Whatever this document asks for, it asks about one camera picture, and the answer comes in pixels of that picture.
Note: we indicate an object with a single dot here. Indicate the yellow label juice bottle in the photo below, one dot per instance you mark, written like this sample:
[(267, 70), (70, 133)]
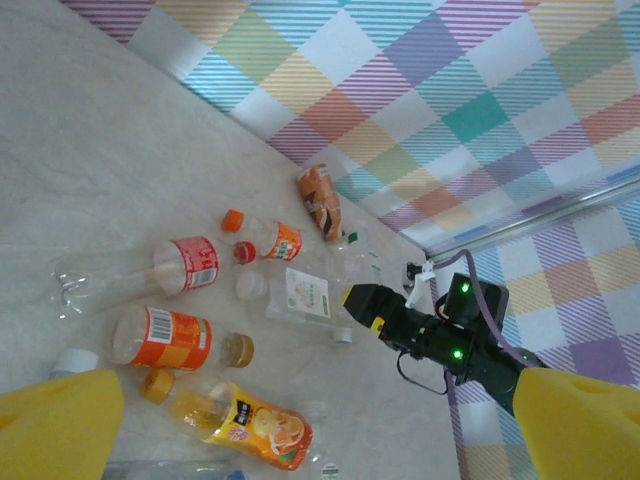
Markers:
[(260, 425)]

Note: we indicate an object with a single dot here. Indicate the clear bottle small white cap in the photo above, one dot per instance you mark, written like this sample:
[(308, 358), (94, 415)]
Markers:
[(343, 335)]

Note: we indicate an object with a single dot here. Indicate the orange snack bag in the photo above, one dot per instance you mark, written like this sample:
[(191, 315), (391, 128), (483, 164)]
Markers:
[(320, 200)]

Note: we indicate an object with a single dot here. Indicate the clear bottle round label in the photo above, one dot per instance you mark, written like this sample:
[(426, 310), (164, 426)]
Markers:
[(327, 470)]

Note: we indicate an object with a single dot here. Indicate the clear bottle green cap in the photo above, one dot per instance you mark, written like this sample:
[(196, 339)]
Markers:
[(352, 239)]

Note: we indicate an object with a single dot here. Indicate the aluminium frame post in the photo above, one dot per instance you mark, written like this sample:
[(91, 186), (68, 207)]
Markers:
[(550, 217)]

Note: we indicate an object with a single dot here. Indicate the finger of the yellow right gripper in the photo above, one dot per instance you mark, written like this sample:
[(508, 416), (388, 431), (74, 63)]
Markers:
[(392, 332), (372, 302)]

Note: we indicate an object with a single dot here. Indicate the orange barcode label bottle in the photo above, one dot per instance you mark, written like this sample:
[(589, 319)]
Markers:
[(170, 340)]

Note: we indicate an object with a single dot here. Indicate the red label clear bottle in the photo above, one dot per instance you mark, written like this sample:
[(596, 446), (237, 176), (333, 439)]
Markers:
[(192, 262)]

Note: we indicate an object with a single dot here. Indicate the white label wide-cap bottle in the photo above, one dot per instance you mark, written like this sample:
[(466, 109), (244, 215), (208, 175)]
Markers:
[(307, 292)]

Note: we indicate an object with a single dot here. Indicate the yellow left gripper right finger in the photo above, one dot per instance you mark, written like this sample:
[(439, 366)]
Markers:
[(580, 435)]

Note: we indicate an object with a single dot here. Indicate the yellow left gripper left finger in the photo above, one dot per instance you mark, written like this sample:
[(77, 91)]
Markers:
[(50, 435)]

